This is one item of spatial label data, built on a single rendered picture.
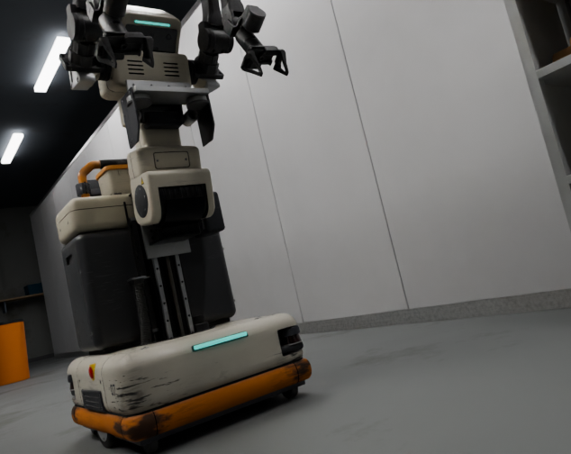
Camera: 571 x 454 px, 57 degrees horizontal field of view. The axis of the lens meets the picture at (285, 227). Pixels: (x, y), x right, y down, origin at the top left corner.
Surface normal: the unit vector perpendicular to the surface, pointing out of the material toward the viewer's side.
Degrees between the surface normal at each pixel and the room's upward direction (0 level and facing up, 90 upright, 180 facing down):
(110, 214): 90
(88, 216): 90
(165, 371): 90
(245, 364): 90
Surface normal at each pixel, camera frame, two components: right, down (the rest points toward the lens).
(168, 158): 0.59, -0.08
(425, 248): -0.79, 0.11
